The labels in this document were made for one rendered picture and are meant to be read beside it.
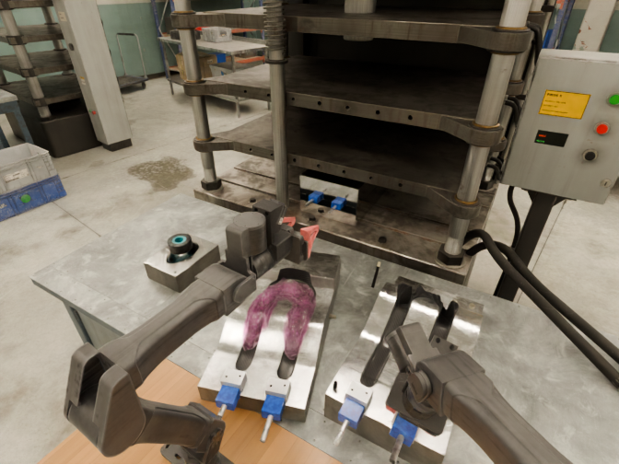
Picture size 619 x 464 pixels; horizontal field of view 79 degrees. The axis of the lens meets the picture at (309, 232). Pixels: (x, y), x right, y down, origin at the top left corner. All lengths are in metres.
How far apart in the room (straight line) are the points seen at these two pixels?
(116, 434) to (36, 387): 1.79
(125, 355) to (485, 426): 0.45
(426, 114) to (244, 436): 1.06
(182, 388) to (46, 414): 1.25
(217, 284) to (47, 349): 1.95
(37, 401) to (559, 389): 2.11
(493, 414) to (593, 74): 1.02
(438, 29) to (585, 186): 0.65
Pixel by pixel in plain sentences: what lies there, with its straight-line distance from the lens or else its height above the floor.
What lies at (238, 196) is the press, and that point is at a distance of 1.83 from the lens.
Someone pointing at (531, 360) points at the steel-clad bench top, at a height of 0.80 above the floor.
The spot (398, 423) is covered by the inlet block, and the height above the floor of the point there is 0.95.
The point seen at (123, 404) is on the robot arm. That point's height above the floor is 1.19.
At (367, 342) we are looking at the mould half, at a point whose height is 0.88.
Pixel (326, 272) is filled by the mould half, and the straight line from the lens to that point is 1.14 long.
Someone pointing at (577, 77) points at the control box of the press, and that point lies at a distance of 1.33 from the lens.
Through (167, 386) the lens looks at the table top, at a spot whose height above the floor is 0.80.
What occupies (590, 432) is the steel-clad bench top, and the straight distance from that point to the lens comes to 1.15.
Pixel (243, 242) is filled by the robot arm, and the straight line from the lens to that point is 0.65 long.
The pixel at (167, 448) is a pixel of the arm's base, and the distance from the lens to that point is 0.98.
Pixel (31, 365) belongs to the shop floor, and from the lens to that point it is 2.49.
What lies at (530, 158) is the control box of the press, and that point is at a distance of 1.39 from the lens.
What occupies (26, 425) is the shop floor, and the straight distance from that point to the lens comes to 2.26.
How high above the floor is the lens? 1.65
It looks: 34 degrees down
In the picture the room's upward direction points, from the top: straight up
